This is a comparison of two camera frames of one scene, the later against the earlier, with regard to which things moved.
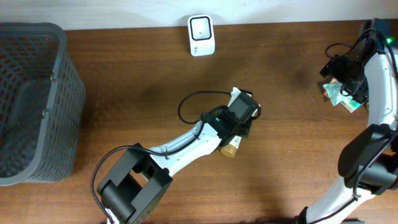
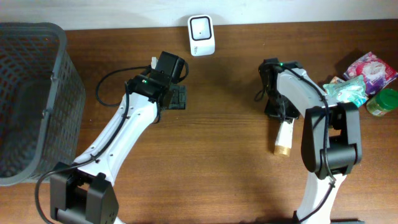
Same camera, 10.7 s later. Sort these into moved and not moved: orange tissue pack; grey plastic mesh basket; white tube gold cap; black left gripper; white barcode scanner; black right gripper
Moved: black right gripper; black left gripper; white tube gold cap
Not moved: white barcode scanner; grey plastic mesh basket; orange tissue pack
